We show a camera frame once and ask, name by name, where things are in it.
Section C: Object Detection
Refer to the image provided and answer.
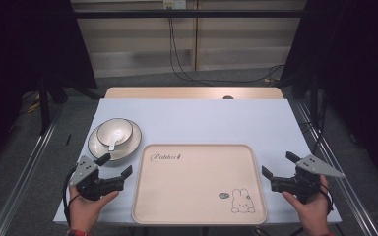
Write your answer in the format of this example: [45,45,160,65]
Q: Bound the metal floor rail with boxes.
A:
[295,100,378,236]
[0,103,65,236]

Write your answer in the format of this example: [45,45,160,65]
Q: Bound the white bowl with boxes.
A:
[95,117,134,148]

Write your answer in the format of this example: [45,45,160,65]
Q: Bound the black metal stand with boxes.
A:
[37,65,102,136]
[291,65,329,132]

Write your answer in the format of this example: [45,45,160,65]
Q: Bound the white table mat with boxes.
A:
[52,98,343,226]

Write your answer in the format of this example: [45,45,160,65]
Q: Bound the person's right hand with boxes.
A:
[282,174,332,236]

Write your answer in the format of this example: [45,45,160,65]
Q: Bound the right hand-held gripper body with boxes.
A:
[270,154,346,205]

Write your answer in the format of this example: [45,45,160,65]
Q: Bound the black crossbar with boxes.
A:
[72,9,307,20]

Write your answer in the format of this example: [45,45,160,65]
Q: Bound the white spoon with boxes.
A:
[107,131,125,152]

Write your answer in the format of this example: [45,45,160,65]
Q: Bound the white wall socket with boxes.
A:
[162,0,187,10]

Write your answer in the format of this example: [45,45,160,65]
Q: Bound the red wristband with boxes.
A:
[66,229,93,236]

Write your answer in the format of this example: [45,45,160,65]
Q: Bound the person's left hand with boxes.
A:
[68,185,120,234]

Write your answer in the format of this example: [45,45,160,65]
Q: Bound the white plate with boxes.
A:
[87,119,143,162]

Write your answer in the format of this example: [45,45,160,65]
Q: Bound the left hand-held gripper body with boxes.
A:
[69,155,126,202]

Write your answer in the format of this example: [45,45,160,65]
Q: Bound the beige rabbit print tray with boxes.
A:
[131,143,268,226]

